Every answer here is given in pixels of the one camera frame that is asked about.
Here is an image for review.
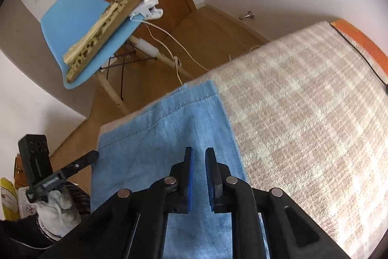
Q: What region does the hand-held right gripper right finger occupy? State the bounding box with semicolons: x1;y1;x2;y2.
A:
204;147;352;259

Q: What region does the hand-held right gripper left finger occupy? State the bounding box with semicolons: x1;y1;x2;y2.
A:
39;147;194;259

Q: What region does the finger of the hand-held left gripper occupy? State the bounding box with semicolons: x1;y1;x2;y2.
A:
61;150;99;180

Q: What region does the blue towel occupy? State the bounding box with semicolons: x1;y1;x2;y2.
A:
90;80;271;259

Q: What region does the person's left forearm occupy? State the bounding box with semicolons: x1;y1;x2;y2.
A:
0;212;91;259

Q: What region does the person's left hand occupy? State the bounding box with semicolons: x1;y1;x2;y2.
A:
35;189;82;238

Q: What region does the yellow object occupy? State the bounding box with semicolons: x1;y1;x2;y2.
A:
0;177;19;221

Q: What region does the beige plaid blanket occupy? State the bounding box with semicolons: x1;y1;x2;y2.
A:
99;20;388;254

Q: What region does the patterned wooden board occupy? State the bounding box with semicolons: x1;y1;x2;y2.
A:
63;0;144;84

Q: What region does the blue chair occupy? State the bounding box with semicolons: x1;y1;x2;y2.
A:
40;0;194;114

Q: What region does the white cable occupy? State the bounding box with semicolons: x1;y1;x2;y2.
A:
133;19;213;86

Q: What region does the black cable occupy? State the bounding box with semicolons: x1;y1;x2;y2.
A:
333;25;388;93

